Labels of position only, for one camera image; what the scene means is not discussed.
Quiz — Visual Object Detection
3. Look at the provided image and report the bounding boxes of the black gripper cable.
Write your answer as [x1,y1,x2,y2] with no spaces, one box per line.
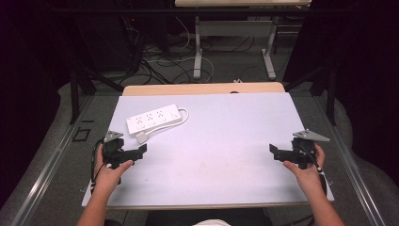
[297,146,328,197]
[89,137,109,193]

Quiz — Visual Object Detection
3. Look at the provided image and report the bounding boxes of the white power plug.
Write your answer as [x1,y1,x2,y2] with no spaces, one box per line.
[135,131,151,145]

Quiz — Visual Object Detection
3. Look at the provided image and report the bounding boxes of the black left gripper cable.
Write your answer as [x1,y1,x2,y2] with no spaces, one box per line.
[89,137,109,193]

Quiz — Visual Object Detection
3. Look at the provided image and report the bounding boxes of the person's left hand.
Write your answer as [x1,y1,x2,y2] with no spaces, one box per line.
[92,143,135,193]

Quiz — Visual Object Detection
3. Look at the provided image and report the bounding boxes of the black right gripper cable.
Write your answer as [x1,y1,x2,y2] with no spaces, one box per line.
[297,146,328,197]

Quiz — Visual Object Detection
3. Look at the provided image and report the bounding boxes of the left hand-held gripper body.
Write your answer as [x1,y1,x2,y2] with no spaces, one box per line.
[102,130,136,170]

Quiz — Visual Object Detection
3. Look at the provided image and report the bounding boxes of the aluminium floor rail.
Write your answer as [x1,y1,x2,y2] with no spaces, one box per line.
[311,95,388,226]
[9,95,96,226]

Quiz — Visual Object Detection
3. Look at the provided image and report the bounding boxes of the white power strip cable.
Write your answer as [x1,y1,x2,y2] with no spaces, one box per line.
[144,106,190,137]

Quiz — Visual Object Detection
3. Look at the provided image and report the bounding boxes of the white table mat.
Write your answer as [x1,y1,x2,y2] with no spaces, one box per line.
[81,91,335,209]

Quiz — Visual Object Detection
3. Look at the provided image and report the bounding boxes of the person's dark clothing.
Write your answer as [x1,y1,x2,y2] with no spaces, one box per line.
[145,208,275,226]

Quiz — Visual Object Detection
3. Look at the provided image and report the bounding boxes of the tangle of floor cables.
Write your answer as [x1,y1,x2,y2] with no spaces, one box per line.
[120,17,257,86]

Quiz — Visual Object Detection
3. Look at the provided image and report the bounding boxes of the person's right hand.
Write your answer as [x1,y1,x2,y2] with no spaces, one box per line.
[282,142,327,193]

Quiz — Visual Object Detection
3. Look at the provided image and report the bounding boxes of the white metal desk frame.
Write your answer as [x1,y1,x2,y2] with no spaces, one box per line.
[174,0,312,81]

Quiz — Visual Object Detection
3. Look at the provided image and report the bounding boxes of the white power strip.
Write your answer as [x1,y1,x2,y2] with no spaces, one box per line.
[125,104,184,137]

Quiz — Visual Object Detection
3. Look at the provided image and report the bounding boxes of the black metal stand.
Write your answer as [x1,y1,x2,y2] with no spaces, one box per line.
[69,60,125,126]
[282,60,339,127]

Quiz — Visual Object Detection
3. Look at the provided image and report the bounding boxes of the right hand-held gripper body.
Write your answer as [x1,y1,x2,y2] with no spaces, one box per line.
[290,128,331,170]

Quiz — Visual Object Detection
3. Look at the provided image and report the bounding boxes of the black equipment cabinet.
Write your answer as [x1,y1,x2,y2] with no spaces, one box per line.
[74,12,146,74]

